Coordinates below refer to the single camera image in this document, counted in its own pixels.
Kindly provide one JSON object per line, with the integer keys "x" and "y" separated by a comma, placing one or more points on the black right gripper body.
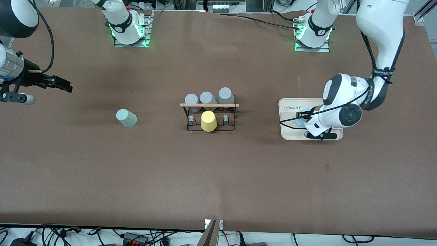
{"x": 31, "y": 78}

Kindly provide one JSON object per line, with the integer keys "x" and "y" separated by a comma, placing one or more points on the light blue plastic cup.
{"x": 300, "y": 122}

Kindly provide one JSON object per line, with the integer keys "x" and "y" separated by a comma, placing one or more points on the mint green plastic cup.
{"x": 127, "y": 118}

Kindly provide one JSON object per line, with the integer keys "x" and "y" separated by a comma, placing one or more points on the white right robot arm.
{"x": 120, "y": 21}

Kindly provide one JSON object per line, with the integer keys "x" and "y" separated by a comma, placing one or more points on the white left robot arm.
{"x": 382, "y": 30}

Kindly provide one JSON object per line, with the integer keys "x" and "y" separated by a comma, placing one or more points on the beige plastic tray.
{"x": 290, "y": 134}

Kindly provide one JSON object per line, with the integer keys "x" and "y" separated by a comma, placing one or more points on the grey plastic cup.
{"x": 207, "y": 98}
{"x": 225, "y": 95}
{"x": 192, "y": 99}

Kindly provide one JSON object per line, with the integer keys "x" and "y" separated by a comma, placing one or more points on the yellow plastic cup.
{"x": 209, "y": 121}

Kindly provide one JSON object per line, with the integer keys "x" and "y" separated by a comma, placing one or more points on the grey power strip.
{"x": 225, "y": 7}

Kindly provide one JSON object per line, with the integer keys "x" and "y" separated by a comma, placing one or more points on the black plug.
{"x": 252, "y": 243}

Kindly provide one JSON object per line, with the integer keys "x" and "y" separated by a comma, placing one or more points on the black power adapter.
{"x": 24, "y": 242}

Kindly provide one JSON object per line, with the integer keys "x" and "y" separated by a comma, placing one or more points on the grey connector orange levers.
{"x": 135, "y": 239}

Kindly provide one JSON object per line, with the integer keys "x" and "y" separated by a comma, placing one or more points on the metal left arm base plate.
{"x": 326, "y": 49}

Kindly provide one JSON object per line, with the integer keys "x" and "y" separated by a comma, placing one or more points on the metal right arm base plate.
{"x": 147, "y": 37}

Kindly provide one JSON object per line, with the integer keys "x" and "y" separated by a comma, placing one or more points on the white post bracket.
{"x": 220, "y": 224}

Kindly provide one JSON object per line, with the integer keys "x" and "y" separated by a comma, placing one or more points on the grey camera post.
{"x": 209, "y": 235}

